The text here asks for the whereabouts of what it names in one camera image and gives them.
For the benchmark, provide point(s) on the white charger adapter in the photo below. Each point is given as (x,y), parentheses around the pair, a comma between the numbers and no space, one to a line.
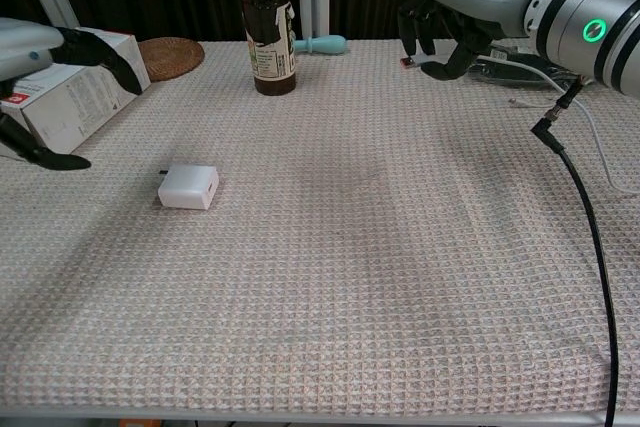
(187,187)

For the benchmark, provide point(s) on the white product box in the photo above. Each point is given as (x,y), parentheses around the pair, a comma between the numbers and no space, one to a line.
(75,102)

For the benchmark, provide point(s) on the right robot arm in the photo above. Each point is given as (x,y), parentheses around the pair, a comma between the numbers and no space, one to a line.
(590,27)

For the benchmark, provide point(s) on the beige waffle tablecloth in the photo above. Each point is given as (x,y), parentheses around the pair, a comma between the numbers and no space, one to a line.
(320,272)

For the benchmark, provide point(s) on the black item in plastic bag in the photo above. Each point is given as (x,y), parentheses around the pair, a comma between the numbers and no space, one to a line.
(510,74)

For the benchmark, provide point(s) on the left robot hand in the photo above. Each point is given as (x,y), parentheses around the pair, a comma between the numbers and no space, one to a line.
(30,47)

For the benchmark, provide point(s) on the brown glass bottle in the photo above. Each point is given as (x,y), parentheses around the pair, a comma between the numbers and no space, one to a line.
(272,22)

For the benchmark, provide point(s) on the round woven coaster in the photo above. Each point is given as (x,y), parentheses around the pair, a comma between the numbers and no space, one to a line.
(172,59)

